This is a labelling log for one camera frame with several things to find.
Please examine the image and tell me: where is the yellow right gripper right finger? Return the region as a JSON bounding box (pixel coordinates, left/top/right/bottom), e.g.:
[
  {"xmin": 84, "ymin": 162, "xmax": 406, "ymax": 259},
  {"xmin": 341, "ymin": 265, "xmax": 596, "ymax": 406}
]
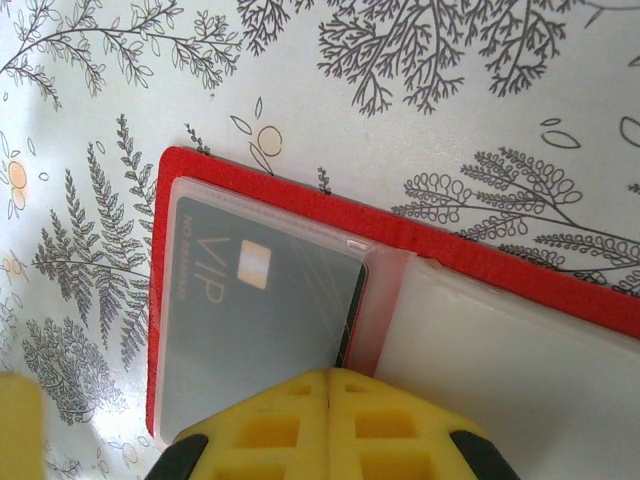
[{"xmin": 328, "ymin": 369, "xmax": 511, "ymax": 480}]

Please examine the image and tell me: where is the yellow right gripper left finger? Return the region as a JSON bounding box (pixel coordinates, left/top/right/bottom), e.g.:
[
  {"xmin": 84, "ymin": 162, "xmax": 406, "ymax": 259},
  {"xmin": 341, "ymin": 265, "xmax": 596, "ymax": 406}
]
[{"xmin": 149, "ymin": 369, "xmax": 331, "ymax": 480}]

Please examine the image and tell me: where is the black VIP card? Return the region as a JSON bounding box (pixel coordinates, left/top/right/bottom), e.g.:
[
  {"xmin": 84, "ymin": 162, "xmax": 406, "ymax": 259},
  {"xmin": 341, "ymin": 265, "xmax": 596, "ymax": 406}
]
[{"xmin": 162, "ymin": 195, "xmax": 370, "ymax": 444}]

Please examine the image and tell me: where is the red card holder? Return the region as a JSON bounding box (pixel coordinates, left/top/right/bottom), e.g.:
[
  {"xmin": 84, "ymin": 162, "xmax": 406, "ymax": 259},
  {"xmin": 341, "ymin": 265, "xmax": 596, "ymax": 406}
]
[{"xmin": 146, "ymin": 145, "xmax": 640, "ymax": 480}]

